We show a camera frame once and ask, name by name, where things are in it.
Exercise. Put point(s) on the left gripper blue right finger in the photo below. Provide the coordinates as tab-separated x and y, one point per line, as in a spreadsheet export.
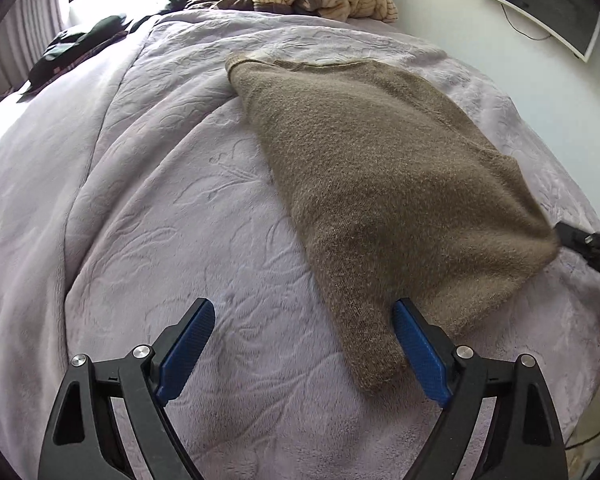
428	350

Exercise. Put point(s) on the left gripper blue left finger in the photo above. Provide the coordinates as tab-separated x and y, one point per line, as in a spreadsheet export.
178	348

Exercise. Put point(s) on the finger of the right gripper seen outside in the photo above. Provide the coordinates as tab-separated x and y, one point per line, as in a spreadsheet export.
585	244

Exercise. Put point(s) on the brown knit sweater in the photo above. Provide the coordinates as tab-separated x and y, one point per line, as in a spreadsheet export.
394	193

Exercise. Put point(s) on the lavender embossed bed blanket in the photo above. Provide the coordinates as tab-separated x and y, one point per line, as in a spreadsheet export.
132	186

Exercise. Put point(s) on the grey pleated curtain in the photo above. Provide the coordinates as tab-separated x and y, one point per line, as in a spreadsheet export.
25	32

